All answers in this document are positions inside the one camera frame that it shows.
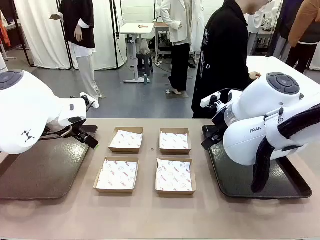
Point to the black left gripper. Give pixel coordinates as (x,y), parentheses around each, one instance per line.
(85,137)

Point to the left black tray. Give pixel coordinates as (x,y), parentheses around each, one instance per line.
(45,170)

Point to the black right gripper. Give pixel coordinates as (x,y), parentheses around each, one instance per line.
(212,142)

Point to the person's right hand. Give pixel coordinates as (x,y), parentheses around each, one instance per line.
(255,75)

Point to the white standing desk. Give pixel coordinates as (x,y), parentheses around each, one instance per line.
(137,28)

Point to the wood topped desk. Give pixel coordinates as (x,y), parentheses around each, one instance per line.
(160,25)

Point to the mannequin in white jacket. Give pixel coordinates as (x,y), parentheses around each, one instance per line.
(178,50)

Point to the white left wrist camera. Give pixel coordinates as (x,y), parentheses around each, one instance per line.
(93,104)

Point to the orange hanging garment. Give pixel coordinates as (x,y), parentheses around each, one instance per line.
(5,35)

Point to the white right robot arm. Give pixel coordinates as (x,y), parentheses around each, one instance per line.
(250,105)

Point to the person in black shirt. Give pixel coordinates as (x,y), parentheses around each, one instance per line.
(222,62)

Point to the mannequin in black top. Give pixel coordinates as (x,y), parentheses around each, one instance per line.
(80,25)

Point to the white printed paper liner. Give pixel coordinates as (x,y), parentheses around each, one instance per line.
(173,175)
(126,140)
(117,175)
(173,140)

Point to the black light stand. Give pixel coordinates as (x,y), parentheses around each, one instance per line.
(115,30)

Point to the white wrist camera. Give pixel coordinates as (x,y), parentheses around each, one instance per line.
(206,101)
(93,104)

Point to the green water bottle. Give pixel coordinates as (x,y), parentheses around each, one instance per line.
(145,79)

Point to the person in orange top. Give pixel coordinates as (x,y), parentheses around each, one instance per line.
(305,22)

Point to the grey plastic stool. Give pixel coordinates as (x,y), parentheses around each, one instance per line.
(145,62)

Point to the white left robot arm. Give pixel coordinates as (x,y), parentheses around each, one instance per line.
(25,112)

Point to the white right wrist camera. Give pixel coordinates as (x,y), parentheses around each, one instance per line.
(206,101)

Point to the white curtain backdrop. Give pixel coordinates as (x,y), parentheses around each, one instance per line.
(40,37)

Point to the kraft paper food box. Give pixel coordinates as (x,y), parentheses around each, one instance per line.
(175,151)
(113,190)
(175,193)
(125,150)

